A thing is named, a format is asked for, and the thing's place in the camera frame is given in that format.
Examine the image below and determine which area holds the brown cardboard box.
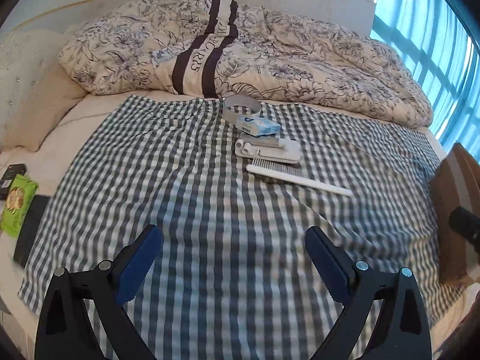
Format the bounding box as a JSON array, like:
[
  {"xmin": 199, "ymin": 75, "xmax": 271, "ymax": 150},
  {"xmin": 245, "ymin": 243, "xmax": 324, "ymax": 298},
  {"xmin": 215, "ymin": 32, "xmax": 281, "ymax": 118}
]
[{"xmin": 430, "ymin": 143, "xmax": 479, "ymax": 286}]

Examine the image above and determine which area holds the beige pillow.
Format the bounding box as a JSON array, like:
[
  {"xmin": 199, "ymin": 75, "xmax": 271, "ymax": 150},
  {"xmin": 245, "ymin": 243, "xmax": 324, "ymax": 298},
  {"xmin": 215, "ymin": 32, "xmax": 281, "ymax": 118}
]
[{"xmin": 1, "ymin": 60, "xmax": 88, "ymax": 152}]

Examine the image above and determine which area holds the white comb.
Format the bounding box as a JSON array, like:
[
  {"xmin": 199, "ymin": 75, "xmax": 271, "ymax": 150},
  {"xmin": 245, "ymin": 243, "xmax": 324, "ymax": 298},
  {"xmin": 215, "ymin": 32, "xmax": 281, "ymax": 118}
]
[{"xmin": 246, "ymin": 158, "xmax": 353, "ymax": 197}]

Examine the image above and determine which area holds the green snack packet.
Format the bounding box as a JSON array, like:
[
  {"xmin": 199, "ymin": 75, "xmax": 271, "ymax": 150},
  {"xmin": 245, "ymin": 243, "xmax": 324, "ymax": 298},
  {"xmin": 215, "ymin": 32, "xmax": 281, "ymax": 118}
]
[{"xmin": 1, "ymin": 174, "xmax": 38, "ymax": 238}]

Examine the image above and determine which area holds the checkered cloth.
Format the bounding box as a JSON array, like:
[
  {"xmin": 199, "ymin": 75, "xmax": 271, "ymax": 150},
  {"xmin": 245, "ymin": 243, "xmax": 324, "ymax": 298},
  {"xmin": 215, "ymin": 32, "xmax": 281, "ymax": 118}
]
[{"xmin": 19, "ymin": 96, "xmax": 462, "ymax": 359}]

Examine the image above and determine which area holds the window with blue bars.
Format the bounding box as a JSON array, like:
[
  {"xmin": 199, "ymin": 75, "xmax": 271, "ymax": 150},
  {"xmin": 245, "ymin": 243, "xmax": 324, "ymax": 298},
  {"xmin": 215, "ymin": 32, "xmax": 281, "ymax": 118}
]
[{"xmin": 370, "ymin": 0, "xmax": 479, "ymax": 158}]

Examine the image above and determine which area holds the blue white tissue pack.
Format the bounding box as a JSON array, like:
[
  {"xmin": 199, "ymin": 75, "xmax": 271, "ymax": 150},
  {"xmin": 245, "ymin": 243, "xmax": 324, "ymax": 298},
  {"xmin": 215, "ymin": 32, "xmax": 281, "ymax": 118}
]
[{"xmin": 236, "ymin": 116, "xmax": 281, "ymax": 137}]

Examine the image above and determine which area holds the white lint roller tray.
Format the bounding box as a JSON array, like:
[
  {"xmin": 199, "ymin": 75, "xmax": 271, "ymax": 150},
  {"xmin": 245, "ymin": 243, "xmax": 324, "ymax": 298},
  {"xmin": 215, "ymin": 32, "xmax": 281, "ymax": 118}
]
[{"xmin": 234, "ymin": 134, "xmax": 303, "ymax": 165}]

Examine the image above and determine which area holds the black flat box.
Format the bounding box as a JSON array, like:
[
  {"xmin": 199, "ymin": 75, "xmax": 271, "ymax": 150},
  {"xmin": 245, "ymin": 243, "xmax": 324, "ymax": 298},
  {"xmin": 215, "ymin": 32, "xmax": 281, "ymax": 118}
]
[{"xmin": 13, "ymin": 195, "xmax": 50, "ymax": 269}]

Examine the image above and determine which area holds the floral quilt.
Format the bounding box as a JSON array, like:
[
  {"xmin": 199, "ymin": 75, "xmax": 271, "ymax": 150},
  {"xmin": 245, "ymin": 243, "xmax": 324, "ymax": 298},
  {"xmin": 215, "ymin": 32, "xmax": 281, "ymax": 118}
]
[{"xmin": 59, "ymin": 0, "xmax": 433, "ymax": 128}]

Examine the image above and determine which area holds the grey tape ring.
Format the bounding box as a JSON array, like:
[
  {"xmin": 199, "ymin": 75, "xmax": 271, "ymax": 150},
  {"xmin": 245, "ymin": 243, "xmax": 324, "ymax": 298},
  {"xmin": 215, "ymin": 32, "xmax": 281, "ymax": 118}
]
[{"xmin": 222, "ymin": 94, "xmax": 262, "ymax": 124}]

